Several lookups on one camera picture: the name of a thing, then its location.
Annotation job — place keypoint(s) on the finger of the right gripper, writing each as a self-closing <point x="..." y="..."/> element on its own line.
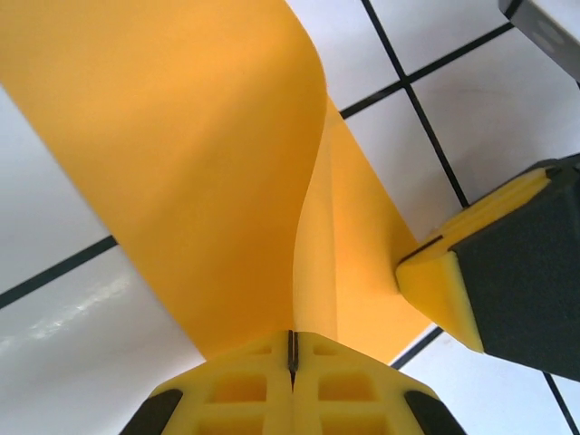
<point x="521" y="281"/>
<point x="498" y="199"/>

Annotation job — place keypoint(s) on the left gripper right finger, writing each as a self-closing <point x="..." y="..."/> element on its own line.
<point x="349" y="394"/>

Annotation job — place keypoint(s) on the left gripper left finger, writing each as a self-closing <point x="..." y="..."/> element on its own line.
<point x="235" y="394"/>

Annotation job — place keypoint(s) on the yellow cloth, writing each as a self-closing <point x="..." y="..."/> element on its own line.
<point x="181" y="158"/>

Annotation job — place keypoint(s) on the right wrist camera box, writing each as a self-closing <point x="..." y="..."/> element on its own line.
<point x="544" y="36"/>

